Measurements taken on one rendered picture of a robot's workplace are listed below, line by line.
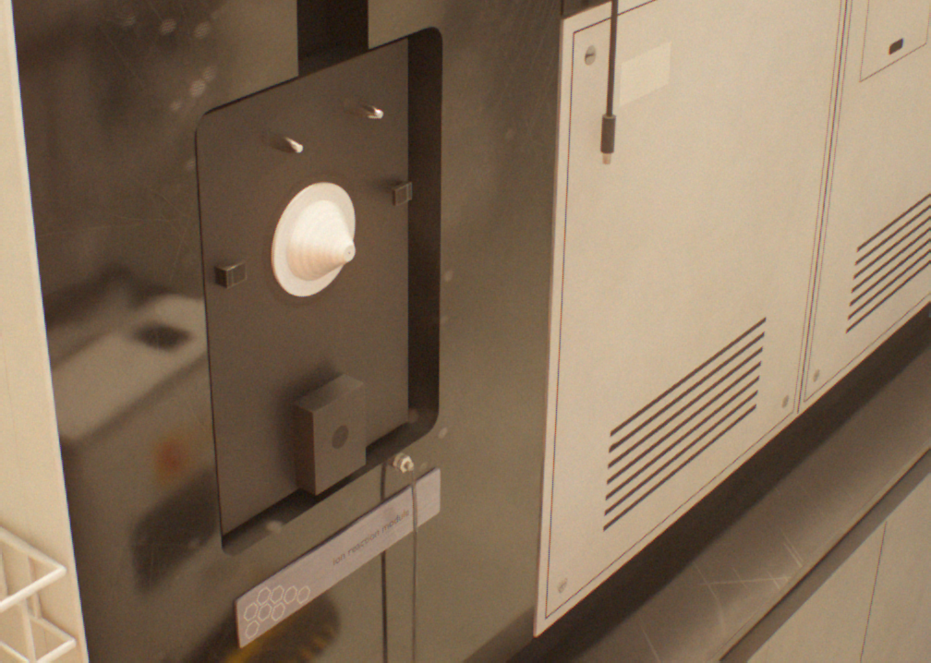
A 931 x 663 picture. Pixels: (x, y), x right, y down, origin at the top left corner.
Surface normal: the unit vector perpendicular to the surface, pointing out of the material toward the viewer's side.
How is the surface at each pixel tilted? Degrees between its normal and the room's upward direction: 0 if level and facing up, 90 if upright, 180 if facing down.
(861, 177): 90
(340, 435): 90
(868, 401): 0
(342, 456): 90
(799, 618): 90
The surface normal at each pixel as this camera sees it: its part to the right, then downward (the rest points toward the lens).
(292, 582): 0.78, 0.29
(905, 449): 0.01, -0.89
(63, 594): -0.63, 0.35
